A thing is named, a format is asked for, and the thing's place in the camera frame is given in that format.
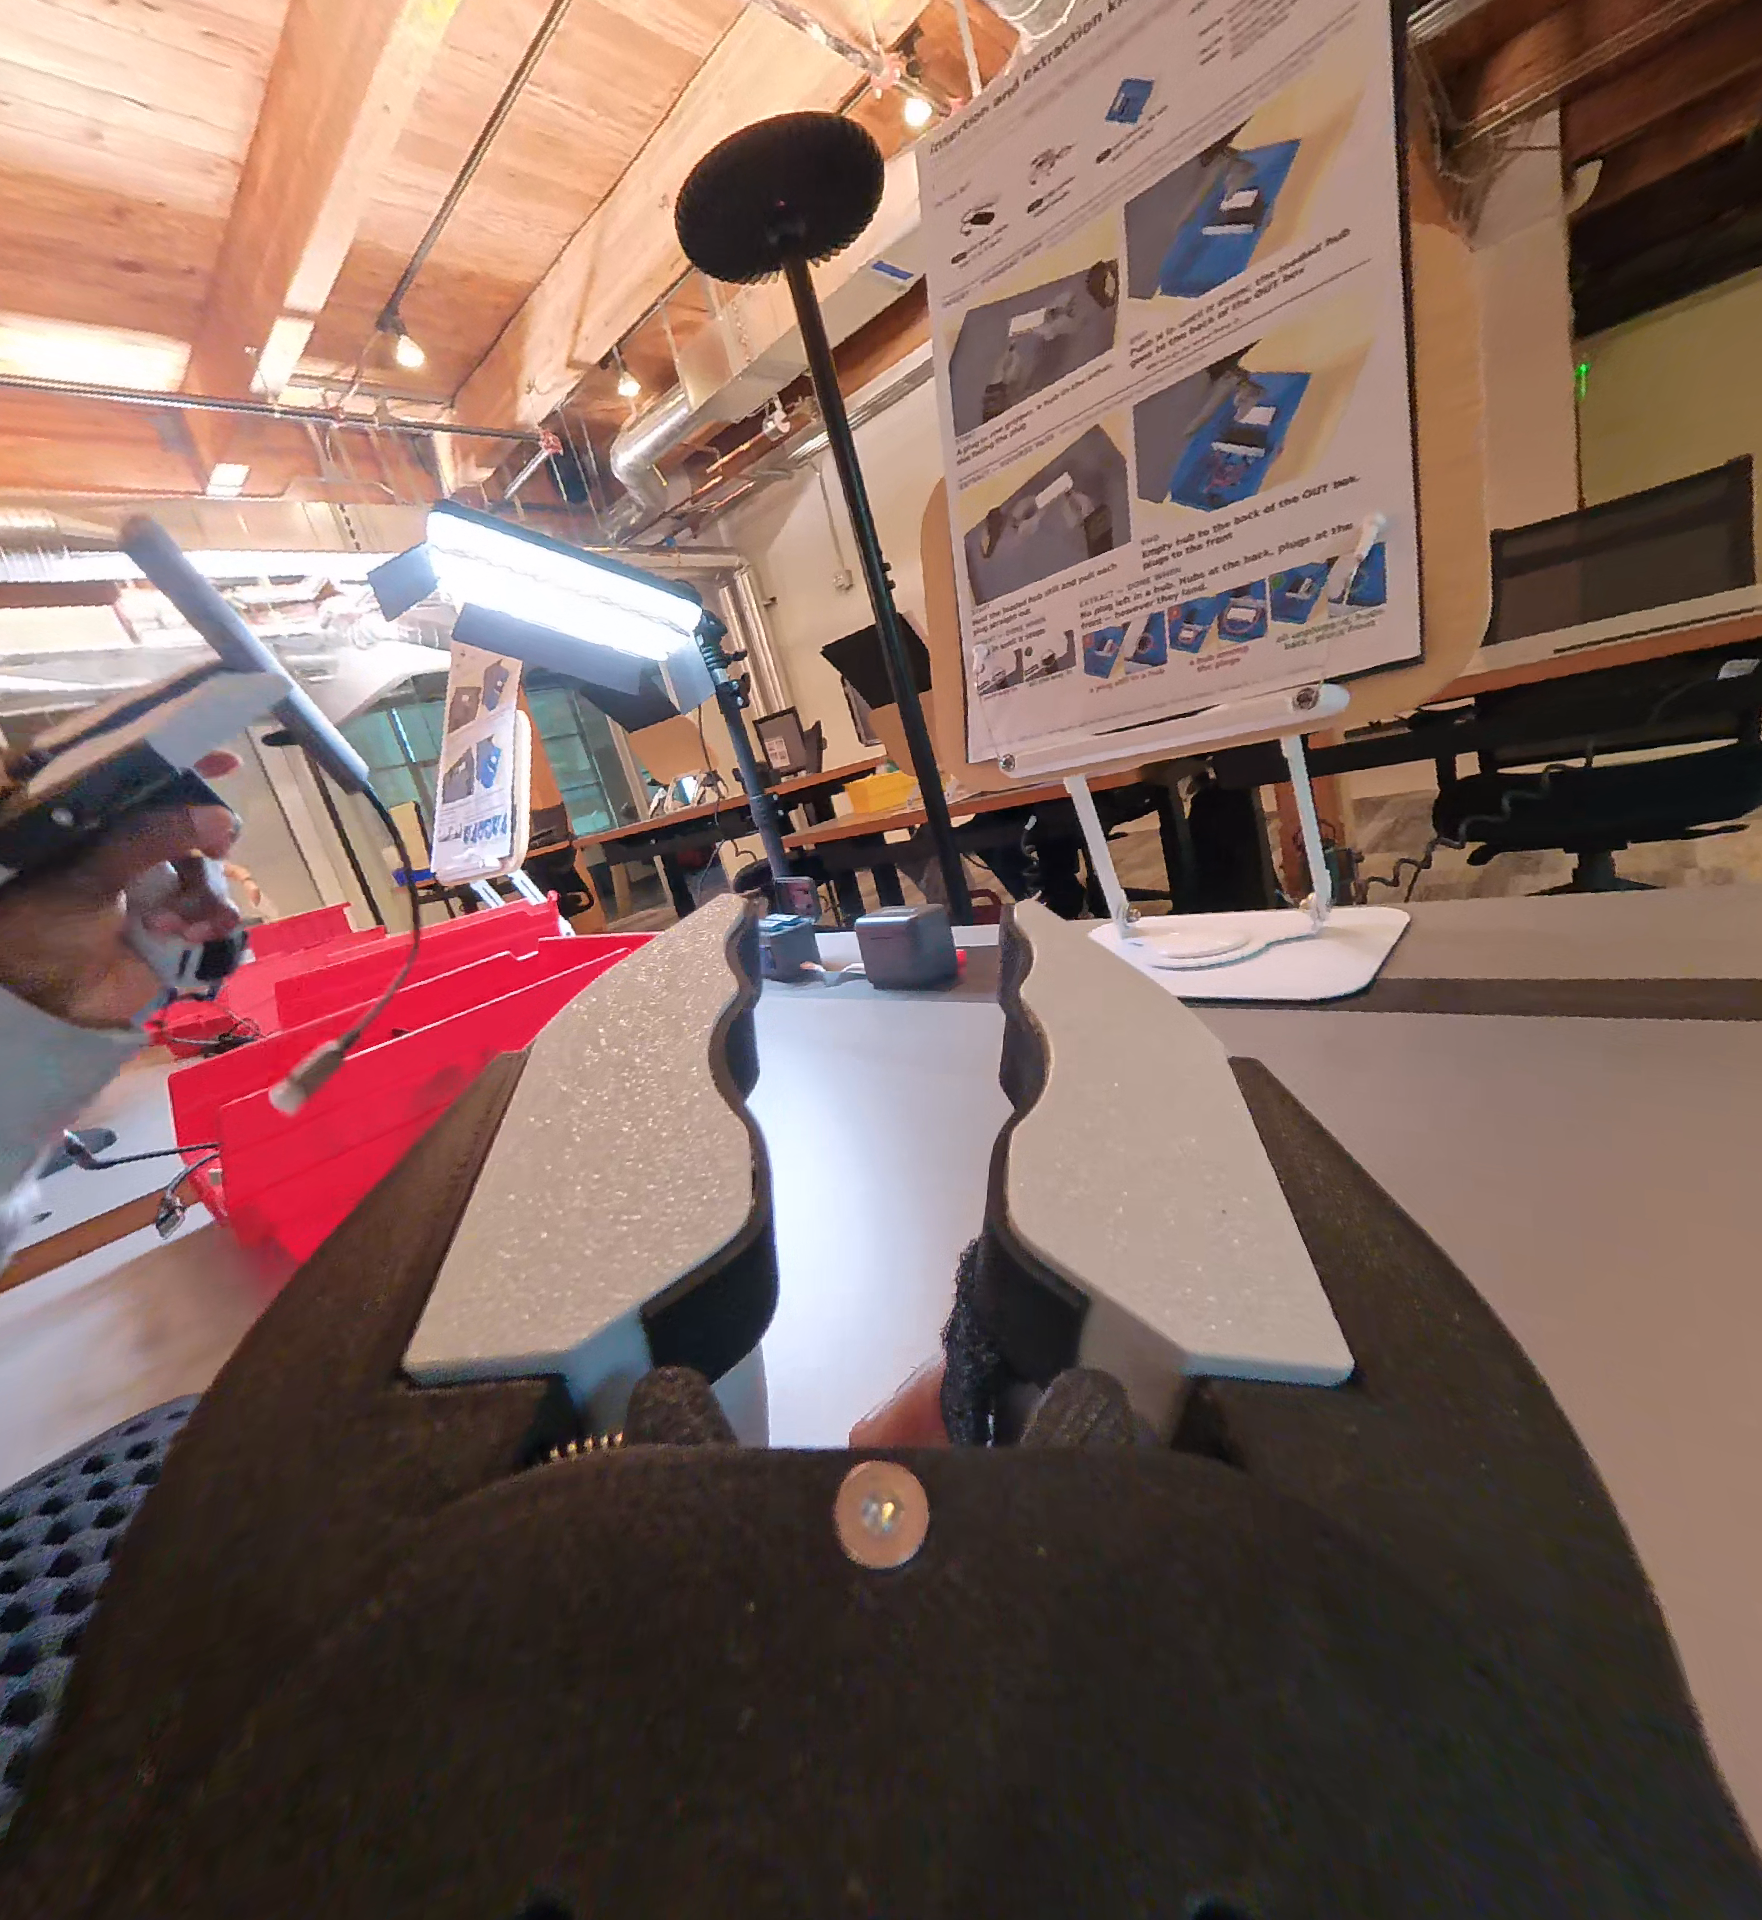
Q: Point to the small black screen gadget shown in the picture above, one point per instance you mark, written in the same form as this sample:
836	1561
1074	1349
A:
799	896

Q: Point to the wooden top desk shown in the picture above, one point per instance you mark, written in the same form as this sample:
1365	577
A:
731	809

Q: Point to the black office chair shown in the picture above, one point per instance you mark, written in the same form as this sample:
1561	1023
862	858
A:
1615	570

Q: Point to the person's left hand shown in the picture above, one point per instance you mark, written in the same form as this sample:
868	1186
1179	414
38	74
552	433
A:
71	945

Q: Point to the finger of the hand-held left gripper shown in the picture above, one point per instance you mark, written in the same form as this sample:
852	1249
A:
177	721

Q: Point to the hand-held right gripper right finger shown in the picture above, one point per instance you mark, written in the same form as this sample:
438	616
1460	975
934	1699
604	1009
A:
1166	1184

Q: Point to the person's right hand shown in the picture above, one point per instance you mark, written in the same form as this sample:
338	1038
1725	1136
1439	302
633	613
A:
905	1411

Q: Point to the red divided plastic bin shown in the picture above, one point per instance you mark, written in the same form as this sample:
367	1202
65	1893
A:
356	1170

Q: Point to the led light panel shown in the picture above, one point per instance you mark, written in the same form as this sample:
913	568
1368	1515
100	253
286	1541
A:
552	594

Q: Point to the black pole with round disc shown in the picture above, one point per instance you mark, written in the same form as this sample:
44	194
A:
780	189

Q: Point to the grey light stand tripod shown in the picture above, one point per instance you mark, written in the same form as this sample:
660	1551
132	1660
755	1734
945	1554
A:
742	721

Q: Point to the black honeycomb cushion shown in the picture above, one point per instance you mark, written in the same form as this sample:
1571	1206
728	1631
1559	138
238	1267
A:
11	1575

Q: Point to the black square panel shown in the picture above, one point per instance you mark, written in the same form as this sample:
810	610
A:
874	652

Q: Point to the silver air duct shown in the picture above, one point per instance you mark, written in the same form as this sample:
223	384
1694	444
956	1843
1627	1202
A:
657	451

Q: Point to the grey charger cube blue face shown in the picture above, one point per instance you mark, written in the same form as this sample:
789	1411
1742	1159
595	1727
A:
789	948

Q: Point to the yellow plastic bin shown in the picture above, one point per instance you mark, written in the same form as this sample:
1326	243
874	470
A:
884	794

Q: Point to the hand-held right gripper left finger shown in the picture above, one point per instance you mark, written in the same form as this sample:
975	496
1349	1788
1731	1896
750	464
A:
595	1170

